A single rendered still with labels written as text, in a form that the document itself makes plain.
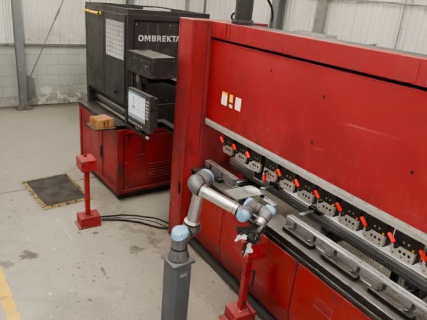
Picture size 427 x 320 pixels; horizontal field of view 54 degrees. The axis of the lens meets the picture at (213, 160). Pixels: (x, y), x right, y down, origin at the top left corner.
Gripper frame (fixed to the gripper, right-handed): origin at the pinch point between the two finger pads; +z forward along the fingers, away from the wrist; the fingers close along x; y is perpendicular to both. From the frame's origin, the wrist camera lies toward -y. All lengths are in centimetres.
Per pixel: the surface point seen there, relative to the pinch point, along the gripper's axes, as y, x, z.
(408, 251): 78, 27, -51
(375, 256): 46, 70, -68
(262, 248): -26, 56, -35
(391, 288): 70, 53, -39
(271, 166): -39, 21, -88
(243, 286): -43, 86, -13
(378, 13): -152, 122, -546
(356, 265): 44, 53, -46
